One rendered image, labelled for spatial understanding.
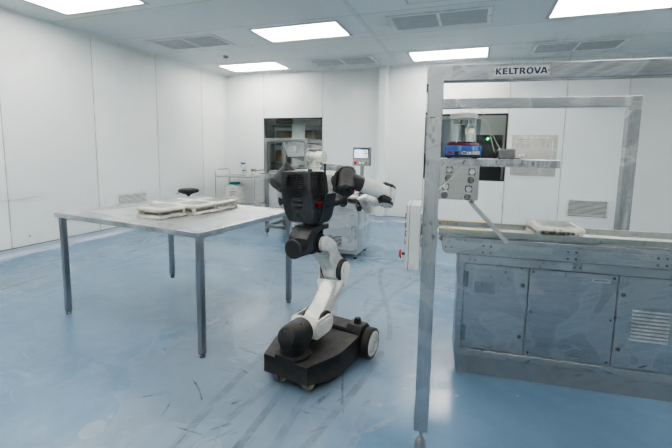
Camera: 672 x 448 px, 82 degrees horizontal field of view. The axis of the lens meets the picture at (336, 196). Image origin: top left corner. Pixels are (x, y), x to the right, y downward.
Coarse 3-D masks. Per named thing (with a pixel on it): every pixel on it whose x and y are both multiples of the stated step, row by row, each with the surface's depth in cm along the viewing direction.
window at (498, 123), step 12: (444, 120) 694; (480, 120) 675; (492, 120) 668; (504, 120) 662; (444, 132) 697; (480, 132) 677; (492, 132) 670; (504, 132) 664; (444, 144) 699; (480, 144) 679; (504, 144) 666; (492, 156) 674; (480, 168) 683; (492, 168) 676; (504, 168) 669; (492, 180) 678
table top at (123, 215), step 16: (96, 208) 322; (112, 208) 324; (128, 208) 325; (240, 208) 335; (256, 208) 337; (272, 208) 338; (112, 224) 269; (128, 224) 262; (144, 224) 259; (160, 224) 259; (176, 224) 260; (192, 224) 261; (208, 224) 262; (224, 224) 263; (240, 224) 269
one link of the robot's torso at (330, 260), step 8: (320, 240) 225; (328, 240) 231; (320, 248) 225; (328, 248) 231; (336, 248) 247; (320, 256) 242; (328, 256) 238; (336, 256) 248; (320, 264) 249; (328, 264) 245; (336, 264) 249; (328, 272) 251; (336, 272) 249
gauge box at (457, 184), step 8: (440, 168) 218; (456, 168) 216; (464, 168) 215; (440, 176) 219; (456, 176) 217; (464, 176) 216; (440, 184) 219; (456, 184) 217; (464, 184) 216; (472, 184) 215; (440, 192) 220; (448, 192) 219; (456, 192) 218; (464, 192) 217; (472, 192) 216
